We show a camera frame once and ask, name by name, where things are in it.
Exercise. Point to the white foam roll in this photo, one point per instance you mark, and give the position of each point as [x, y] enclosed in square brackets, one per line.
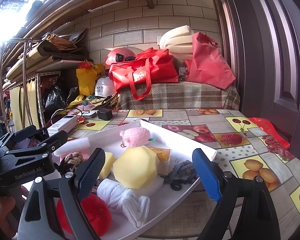
[177, 40]

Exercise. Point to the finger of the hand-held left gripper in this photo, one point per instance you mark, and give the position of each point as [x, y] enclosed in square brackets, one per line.
[57, 140]
[22, 132]

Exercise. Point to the white angle steel rack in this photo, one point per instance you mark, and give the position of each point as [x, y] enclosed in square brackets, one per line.
[50, 73]

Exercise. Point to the white foam sheet piece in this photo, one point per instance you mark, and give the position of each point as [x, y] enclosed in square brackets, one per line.
[72, 146]

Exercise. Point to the pink plush toy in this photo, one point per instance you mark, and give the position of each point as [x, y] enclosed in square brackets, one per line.
[135, 136]

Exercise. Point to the white wall switch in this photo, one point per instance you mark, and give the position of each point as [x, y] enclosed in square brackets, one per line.
[159, 38]

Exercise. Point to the yellow faceted sponge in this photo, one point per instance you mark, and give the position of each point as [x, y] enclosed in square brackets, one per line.
[135, 167]

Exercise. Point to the red mesh scrubber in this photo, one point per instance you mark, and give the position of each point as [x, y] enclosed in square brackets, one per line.
[95, 212]

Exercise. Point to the red tote bag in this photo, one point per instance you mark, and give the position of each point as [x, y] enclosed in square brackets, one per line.
[152, 70]

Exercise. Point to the white helmet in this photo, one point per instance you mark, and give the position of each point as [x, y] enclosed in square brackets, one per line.
[105, 86]

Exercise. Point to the orange label packet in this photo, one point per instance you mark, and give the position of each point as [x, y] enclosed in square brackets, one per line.
[162, 155]

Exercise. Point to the yellow plastic sheet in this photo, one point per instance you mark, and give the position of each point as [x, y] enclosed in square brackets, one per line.
[76, 101]

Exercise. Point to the fruit print tablecloth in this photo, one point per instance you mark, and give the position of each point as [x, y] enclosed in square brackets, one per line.
[240, 150]

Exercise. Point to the red plastic bag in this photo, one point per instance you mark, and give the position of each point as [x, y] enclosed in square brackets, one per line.
[267, 130]

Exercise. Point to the chrome rack pole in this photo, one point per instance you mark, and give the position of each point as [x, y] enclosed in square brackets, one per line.
[24, 85]

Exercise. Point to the yellow sponge with green scourer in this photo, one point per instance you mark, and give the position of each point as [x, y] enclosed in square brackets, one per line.
[108, 163]

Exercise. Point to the yellow shopping bag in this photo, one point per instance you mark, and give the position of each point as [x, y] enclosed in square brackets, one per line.
[86, 80]

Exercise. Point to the yellow curtain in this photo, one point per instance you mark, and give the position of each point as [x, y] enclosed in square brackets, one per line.
[15, 105]

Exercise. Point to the pink helmet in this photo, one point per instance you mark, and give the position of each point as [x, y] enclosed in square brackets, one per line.
[115, 56]

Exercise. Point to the plaid cloth cover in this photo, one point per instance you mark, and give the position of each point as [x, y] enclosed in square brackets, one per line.
[190, 96]

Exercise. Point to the red nonwoven bag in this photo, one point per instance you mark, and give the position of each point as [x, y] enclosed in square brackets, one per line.
[210, 65]

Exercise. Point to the person's left hand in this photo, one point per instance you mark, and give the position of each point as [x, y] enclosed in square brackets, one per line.
[1, 210]

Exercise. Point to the white socks bundle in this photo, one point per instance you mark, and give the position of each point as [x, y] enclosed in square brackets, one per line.
[130, 200]

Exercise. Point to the brown panelled door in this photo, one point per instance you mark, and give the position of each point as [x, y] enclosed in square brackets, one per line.
[277, 55]

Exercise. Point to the camouflage scrunchie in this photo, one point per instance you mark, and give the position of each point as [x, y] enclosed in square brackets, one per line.
[65, 167]

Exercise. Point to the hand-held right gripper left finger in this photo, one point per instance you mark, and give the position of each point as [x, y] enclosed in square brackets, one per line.
[90, 172]

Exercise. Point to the black plastic bag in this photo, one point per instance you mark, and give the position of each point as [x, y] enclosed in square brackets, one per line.
[53, 98]
[72, 93]

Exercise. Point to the white tray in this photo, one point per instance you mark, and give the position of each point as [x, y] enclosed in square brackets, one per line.
[170, 195]

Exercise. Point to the black power adapter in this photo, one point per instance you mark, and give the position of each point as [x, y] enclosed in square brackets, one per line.
[105, 114]

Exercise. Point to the white power bank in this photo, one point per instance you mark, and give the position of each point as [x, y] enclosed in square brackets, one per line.
[62, 125]

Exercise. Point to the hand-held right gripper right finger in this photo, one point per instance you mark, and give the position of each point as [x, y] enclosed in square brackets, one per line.
[207, 177]

